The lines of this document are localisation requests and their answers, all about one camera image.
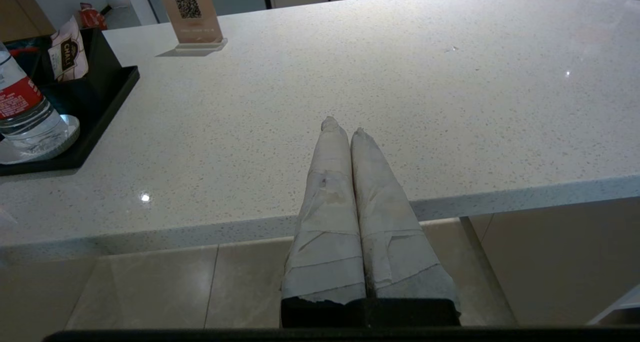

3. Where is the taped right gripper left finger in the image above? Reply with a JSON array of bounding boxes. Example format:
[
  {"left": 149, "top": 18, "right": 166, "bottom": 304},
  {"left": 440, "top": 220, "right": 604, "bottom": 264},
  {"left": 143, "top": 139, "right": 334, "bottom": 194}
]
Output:
[{"left": 281, "top": 116, "right": 367, "bottom": 327}]

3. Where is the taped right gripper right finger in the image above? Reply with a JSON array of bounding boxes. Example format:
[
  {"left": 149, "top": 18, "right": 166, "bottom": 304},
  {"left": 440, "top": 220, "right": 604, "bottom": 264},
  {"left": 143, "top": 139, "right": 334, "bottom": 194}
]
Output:
[{"left": 350, "top": 127, "right": 462, "bottom": 327}]

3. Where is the red-capped water bottle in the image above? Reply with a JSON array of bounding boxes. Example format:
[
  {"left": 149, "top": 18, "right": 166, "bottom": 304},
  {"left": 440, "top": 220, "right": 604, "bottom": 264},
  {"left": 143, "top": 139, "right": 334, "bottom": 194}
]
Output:
[{"left": 0, "top": 42, "right": 71, "bottom": 155}]

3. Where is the pink tea bag packet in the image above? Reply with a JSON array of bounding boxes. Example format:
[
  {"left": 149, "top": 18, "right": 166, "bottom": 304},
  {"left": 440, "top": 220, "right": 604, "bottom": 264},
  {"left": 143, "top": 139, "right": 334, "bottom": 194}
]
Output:
[{"left": 48, "top": 16, "right": 90, "bottom": 83}]

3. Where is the black rectangular tray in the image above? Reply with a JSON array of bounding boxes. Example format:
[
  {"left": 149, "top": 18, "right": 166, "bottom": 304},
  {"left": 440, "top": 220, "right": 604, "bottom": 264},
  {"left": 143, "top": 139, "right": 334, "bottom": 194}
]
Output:
[{"left": 0, "top": 66, "right": 141, "bottom": 176}]

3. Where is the acrylic QR code sign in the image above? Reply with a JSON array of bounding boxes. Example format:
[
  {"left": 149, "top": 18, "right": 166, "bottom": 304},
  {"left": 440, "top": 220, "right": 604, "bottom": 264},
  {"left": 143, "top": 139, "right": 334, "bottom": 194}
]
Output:
[{"left": 154, "top": 0, "right": 229, "bottom": 52}]

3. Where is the white round coaster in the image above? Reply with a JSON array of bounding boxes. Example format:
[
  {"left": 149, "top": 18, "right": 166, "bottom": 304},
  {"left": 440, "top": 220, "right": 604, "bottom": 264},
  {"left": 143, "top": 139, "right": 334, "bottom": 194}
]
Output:
[{"left": 0, "top": 114, "right": 81, "bottom": 165}]

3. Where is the black organizer box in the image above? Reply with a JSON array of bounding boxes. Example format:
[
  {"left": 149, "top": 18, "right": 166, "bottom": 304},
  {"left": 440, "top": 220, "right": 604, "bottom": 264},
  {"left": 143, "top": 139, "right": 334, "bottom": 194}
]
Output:
[{"left": 4, "top": 28, "right": 124, "bottom": 88}]

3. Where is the red bag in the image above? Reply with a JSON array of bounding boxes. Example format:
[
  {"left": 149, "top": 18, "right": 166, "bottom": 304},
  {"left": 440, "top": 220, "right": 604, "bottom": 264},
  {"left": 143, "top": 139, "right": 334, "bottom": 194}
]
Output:
[{"left": 78, "top": 3, "right": 108, "bottom": 31}]

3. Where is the wooden door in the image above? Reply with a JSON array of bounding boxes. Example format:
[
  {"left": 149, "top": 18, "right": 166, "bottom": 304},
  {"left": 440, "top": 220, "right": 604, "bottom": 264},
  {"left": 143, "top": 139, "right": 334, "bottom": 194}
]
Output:
[{"left": 0, "top": 0, "right": 56, "bottom": 43}]

